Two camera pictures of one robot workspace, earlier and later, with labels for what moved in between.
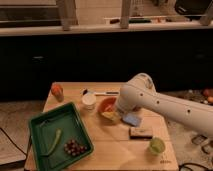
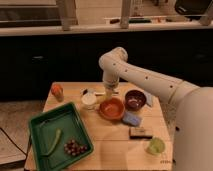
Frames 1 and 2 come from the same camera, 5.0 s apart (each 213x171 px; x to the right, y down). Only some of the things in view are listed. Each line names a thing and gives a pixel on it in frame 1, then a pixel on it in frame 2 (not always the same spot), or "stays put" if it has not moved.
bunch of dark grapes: x=73 y=148 stays put
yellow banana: x=112 y=115 to x=108 y=93
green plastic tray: x=59 y=137 stays put
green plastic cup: x=156 y=145 stays put
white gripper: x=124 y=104 to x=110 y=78
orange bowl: x=107 y=104 stays put
